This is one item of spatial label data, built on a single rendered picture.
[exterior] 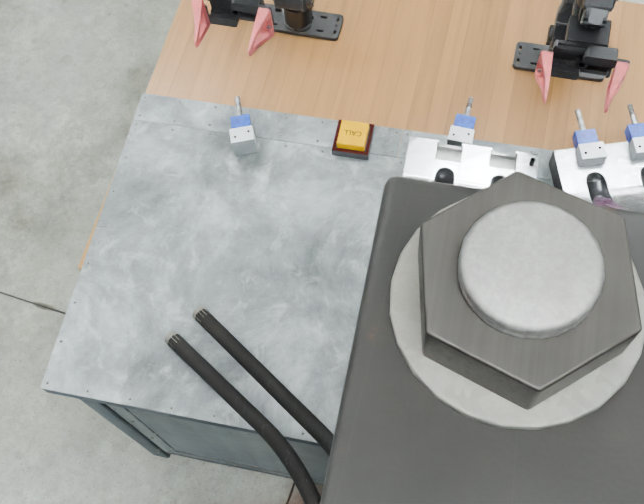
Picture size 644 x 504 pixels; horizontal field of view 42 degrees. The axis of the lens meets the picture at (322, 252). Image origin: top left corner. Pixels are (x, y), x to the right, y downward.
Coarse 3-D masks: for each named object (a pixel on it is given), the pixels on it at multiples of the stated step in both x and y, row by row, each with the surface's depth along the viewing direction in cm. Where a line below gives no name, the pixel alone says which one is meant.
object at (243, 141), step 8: (240, 104) 185; (240, 112) 184; (232, 120) 182; (240, 120) 182; (248, 120) 182; (232, 128) 181; (240, 128) 180; (248, 128) 179; (232, 136) 179; (240, 136) 179; (248, 136) 179; (232, 144) 179; (240, 144) 179; (248, 144) 180; (256, 144) 184; (240, 152) 182; (248, 152) 183
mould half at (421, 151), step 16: (416, 144) 171; (432, 144) 171; (464, 144) 170; (416, 160) 169; (432, 160) 169; (464, 160) 169; (480, 160) 168; (528, 160) 168; (416, 176) 168; (432, 176) 168; (464, 176) 167; (480, 176) 167
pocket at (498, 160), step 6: (492, 156) 171; (498, 156) 171; (504, 156) 170; (510, 156) 170; (516, 156) 169; (492, 162) 171; (498, 162) 171; (504, 162) 171; (510, 162) 171; (504, 168) 170; (510, 168) 170
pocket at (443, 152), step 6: (438, 144) 171; (438, 150) 173; (444, 150) 173; (450, 150) 172; (456, 150) 172; (462, 150) 171; (438, 156) 172; (444, 156) 172; (450, 156) 172; (456, 156) 172
